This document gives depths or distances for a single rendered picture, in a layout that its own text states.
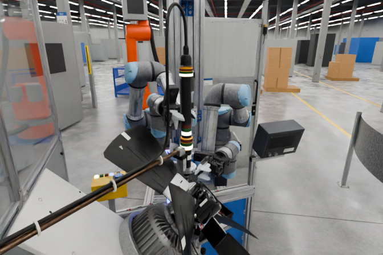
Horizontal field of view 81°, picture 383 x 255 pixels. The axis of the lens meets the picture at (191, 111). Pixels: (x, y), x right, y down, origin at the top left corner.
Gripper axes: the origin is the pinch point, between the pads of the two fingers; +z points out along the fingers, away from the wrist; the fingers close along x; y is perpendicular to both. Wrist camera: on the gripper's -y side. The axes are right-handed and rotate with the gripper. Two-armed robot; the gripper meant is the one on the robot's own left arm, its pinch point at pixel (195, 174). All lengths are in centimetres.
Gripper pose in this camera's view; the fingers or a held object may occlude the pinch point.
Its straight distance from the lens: 100.1
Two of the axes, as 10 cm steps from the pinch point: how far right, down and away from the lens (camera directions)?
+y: 8.2, 2.6, -5.2
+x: -0.8, 9.3, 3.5
